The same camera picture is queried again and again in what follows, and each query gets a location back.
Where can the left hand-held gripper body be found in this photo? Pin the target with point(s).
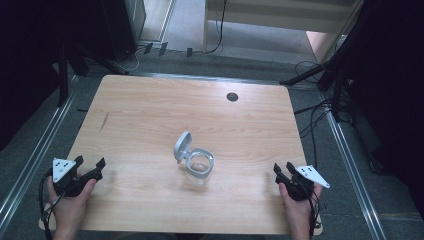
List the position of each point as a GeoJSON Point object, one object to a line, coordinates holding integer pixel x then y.
{"type": "Point", "coordinates": [62, 167]}

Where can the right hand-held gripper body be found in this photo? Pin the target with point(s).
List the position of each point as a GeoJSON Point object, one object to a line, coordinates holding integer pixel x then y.
{"type": "Point", "coordinates": [307, 176]}

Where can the clear jar with grey lid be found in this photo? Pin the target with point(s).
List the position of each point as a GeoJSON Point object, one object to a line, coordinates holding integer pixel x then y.
{"type": "Point", "coordinates": [196, 165]}

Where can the person's right hand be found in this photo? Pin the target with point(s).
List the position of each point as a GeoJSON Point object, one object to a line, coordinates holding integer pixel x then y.
{"type": "Point", "coordinates": [298, 213]}

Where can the person's left hand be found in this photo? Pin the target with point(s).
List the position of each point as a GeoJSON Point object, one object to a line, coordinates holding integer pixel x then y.
{"type": "Point", "coordinates": [70, 210]}

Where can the black stand with legs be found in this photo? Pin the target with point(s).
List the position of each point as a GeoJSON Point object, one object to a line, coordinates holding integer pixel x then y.
{"type": "Point", "coordinates": [62, 76]}
{"type": "Point", "coordinates": [333, 70]}

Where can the black cabinet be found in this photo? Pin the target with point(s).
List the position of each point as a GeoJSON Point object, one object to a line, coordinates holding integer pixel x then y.
{"type": "Point", "coordinates": [125, 26]}

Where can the metal floor rail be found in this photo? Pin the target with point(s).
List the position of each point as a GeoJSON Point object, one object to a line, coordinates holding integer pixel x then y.
{"type": "Point", "coordinates": [213, 78]}
{"type": "Point", "coordinates": [356, 176]}
{"type": "Point", "coordinates": [30, 166]}

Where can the black floor bracket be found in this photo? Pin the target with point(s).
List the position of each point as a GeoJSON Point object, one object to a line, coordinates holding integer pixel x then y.
{"type": "Point", "coordinates": [162, 49]}
{"type": "Point", "coordinates": [148, 48]}
{"type": "Point", "coordinates": [189, 52]}

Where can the white furniture frame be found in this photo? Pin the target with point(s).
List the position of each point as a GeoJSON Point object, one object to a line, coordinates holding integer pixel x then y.
{"type": "Point", "coordinates": [280, 18]}

